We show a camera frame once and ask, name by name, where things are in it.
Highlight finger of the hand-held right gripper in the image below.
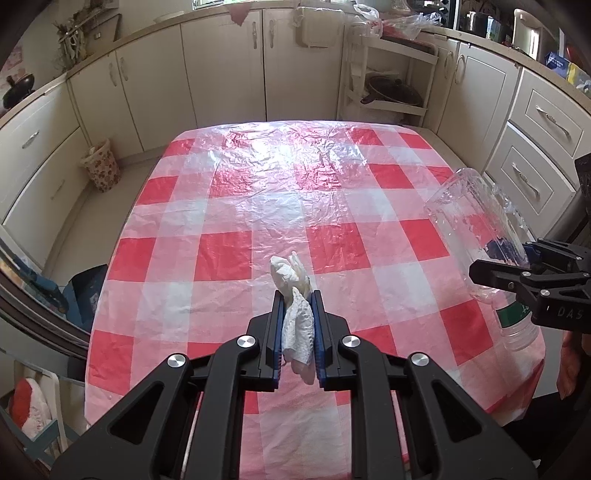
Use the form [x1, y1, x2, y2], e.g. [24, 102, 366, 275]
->
[526, 239, 580, 272]
[468, 260, 578, 305]

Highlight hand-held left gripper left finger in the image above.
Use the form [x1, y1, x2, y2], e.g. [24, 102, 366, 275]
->
[50, 291, 284, 480]

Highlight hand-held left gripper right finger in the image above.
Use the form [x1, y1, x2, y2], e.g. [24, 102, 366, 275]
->
[310, 290, 541, 480]

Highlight white tissue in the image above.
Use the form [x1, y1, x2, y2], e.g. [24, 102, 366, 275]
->
[269, 251, 317, 386]

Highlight clear plastic bottle green label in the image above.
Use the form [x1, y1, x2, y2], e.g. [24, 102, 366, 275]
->
[424, 167, 541, 352]

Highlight person's right forearm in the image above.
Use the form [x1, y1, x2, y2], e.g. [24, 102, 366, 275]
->
[556, 330, 591, 402]

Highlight white drawer cabinet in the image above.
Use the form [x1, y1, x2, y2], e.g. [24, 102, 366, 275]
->
[434, 37, 591, 217]

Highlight red white checkered tablecloth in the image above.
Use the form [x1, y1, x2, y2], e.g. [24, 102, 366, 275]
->
[84, 121, 546, 480]

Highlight blue box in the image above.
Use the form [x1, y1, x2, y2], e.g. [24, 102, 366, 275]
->
[545, 51, 573, 77]

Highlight white electric kettle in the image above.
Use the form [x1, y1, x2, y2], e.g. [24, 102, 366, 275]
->
[512, 9, 548, 58]

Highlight white shelf rack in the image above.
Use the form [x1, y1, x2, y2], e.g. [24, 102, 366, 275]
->
[339, 32, 439, 127]

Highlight black frying pan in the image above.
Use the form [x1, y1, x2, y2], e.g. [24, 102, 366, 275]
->
[360, 75, 423, 108]

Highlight steel pot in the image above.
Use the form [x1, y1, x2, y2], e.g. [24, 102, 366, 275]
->
[459, 11, 490, 35]

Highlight white wooden chair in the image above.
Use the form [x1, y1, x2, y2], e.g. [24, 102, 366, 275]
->
[0, 360, 88, 467]

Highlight floral patterned waste basket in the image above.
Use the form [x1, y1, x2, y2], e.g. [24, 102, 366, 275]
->
[79, 138, 122, 193]

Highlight clear plastic bag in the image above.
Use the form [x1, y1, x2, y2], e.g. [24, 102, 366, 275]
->
[383, 13, 444, 40]

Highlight red white cushion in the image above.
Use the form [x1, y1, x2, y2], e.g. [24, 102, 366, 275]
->
[10, 377, 52, 439]

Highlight white base cabinets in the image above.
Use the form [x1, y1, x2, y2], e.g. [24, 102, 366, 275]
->
[0, 7, 345, 232]

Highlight white plastic bag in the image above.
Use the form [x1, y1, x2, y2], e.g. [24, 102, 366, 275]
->
[353, 4, 384, 38]

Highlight white hanging cabinet bin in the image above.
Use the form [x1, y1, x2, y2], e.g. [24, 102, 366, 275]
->
[295, 7, 345, 48]

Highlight black wok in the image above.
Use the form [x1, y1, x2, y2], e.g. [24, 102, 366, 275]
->
[2, 74, 37, 109]

